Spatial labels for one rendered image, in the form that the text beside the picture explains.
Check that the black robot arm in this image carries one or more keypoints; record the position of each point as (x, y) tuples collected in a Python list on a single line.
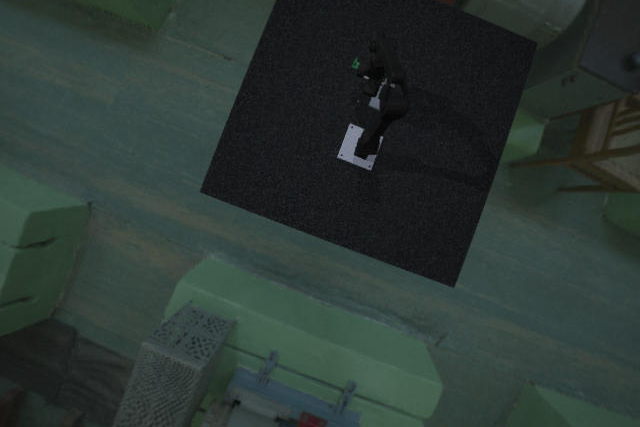
[(392, 108)]

